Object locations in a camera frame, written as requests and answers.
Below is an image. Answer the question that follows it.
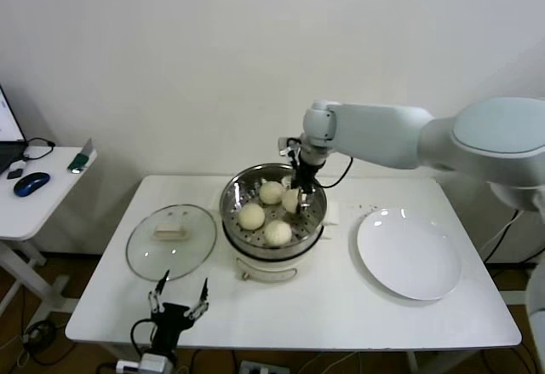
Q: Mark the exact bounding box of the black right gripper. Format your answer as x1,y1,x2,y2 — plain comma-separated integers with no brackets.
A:
281,154,318,214

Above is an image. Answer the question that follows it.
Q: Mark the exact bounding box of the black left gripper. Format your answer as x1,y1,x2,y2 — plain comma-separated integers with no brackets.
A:
147,268,210,356

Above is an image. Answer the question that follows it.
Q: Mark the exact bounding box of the white steamed baozi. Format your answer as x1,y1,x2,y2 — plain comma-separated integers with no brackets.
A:
263,219,294,248
281,188,304,214
259,181,285,205
238,202,266,231

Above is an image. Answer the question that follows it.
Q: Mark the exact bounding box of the round glass pot lid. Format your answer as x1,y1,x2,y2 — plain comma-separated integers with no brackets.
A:
126,203,220,284

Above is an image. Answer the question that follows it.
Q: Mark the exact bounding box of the perforated steel steamer basket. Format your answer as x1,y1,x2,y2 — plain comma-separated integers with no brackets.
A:
220,163,329,252

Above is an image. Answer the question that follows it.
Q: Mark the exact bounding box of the white electric cooker base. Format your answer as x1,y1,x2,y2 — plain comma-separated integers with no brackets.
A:
208,186,341,285

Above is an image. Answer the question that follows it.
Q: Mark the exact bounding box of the white floor power strip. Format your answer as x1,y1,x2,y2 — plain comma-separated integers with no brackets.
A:
240,360,290,374

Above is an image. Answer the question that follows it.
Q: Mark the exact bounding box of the large white plate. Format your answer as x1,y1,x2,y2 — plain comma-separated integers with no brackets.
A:
355,206,463,302

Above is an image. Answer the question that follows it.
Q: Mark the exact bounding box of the white side table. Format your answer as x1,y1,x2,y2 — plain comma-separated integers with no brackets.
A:
0,146,100,319

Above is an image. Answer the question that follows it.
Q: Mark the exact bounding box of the blue computer mouse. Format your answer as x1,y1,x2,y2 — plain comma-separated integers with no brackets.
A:
13,171,52,198

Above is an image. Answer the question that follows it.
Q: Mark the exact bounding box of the black laptop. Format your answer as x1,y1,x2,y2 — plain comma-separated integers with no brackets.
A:
0,83,29,175

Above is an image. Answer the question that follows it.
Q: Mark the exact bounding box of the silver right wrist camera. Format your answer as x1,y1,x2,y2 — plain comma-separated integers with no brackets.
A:
277,135,301,158

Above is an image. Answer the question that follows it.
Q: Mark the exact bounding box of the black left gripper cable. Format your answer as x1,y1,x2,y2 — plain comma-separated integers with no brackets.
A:
115,317,155,373

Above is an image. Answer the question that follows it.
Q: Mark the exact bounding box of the black floor cable coil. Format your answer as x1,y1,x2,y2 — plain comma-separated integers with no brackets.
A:
16,318,77,366

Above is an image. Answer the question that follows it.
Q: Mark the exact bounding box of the green handled scraper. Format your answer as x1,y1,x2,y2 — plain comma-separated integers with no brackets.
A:
68,138,95,175

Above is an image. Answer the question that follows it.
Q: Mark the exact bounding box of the black looped desk cable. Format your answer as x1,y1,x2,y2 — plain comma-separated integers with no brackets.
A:
23,136,58,163

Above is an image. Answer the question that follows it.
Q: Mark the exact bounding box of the white stand foot frame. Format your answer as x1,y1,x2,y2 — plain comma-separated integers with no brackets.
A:
497,268,531,307

